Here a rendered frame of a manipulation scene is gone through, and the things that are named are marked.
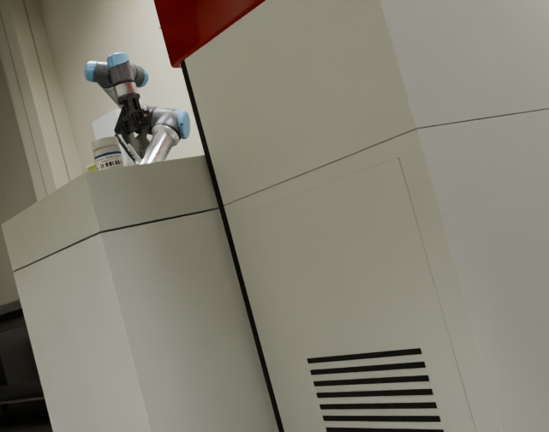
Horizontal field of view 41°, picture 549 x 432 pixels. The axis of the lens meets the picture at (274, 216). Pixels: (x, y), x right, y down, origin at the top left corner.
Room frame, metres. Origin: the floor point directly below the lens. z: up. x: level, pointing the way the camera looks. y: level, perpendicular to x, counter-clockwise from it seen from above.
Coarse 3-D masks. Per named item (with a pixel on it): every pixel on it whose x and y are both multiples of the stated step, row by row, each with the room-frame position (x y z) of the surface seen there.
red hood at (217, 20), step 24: (168, 0) 1.93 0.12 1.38; (192, 0) 1.85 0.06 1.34; (216, 0) 1.78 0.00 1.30; (240, 0) 1.72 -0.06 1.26; (264, 0) 1.66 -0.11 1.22; (168, 24) 1.95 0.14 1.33; (192, 24) 1.87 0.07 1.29; (216, 24) 1.80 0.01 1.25; (168, 48) 1.98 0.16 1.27; (192, 48) 1.90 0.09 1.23
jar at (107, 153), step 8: (112, 136) 1.88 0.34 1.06; (96, 144) 1.86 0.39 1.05; (104, 144) 1.86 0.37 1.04; (112, 144) 1.87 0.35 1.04; (96, 152) 1.87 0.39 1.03; (104, 152) 1.86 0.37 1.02; (112, 152) 1.86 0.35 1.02; (120, 152) 1.89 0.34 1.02; (96, 160) 1.87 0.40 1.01; (104, 160) 1.86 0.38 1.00; (112, 160) 1.86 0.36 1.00; (120, 160) 1.88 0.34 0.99; (104, 168) 1.86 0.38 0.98
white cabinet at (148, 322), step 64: (64, 256) 1.91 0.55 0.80; (128, 256) 1.77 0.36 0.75; (192, 256) 1.88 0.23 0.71; (64, 320) 1.99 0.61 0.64; (128, 320) 1.74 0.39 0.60; (192, 320) 1.85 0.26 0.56; (64, 384) 2.08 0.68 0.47; (128, 384) 1.77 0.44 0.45; (192, 384) 1.82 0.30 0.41; (256, 384) 1.93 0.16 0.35
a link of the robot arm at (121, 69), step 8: (112, 56) 2.45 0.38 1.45; (120, 56) 2.45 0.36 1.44; (112, 64) 2.45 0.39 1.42; (120, 64) 2.45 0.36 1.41; (128, 64) 2.47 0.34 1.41; (112, 72) 2.46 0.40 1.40; (120, 72) 2.45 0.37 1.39; (128, 72) 2.46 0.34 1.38; (136, 72) 2.52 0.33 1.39; (112, 80) 2.47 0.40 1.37; (120, 80) 2.45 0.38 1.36; (128, 80) 2.46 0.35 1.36
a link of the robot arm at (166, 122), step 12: (156, 108) 2.93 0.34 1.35; (168, 108) 2.94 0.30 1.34; (156, 120) 2.91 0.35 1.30; (168, 120) 2.88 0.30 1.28; (180, 120) 2.88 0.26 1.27; (156, 132) 2.87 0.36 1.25; (168, 132) 2.87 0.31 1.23; (180, 132) 2.89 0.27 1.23; (156, 144) 2.83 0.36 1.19; (168, 144) 2.86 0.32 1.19; (156, 156) 2.80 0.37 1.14
